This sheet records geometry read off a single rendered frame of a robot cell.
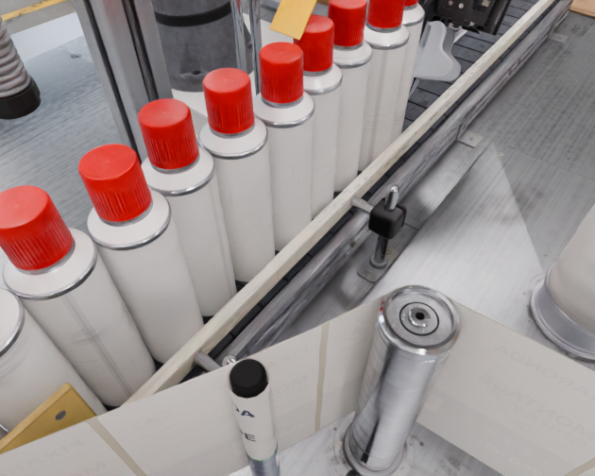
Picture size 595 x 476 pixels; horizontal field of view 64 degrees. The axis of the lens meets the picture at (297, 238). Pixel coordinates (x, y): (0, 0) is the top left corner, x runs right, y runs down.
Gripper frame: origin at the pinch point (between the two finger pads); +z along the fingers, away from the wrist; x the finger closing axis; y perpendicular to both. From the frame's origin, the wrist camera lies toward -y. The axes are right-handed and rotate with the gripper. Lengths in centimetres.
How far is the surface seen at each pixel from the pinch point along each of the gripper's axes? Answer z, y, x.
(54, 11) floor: 35, -272, 125
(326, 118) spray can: 3.5, 2.3, -21.3
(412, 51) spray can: -4.0, 2.3, -7.4
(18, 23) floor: 46, -276, 106
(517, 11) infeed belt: -16.5, 0.2, 39.7
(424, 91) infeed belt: 0.0, -0.8, 11.0
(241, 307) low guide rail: 19.4, 4.5, -29.4
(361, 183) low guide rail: 9.7, 4.4, -12.9
